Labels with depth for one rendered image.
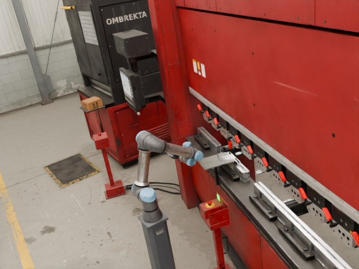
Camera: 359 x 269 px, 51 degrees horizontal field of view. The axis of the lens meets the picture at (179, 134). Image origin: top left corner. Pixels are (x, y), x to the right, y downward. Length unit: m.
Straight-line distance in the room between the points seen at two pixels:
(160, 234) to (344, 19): 2.02
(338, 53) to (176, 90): 2.28
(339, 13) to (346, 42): 0.11
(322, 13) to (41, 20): 8.29
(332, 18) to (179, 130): 2.48
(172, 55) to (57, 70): 6.32
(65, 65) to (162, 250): 7.27
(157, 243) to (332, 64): 1.89
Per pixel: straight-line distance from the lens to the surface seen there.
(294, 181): 2.19
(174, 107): 3.72
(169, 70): 3.61
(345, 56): 1.60
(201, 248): 3.75
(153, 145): 2.66
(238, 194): 2.85
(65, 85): 9.77
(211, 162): 3.05
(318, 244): 2.28
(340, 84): 1.65
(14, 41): 9.43
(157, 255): 3.03
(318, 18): 1.68
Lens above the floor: 2.46
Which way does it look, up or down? 24 degrees down
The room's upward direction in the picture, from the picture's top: 9 degrees counter-clockwise
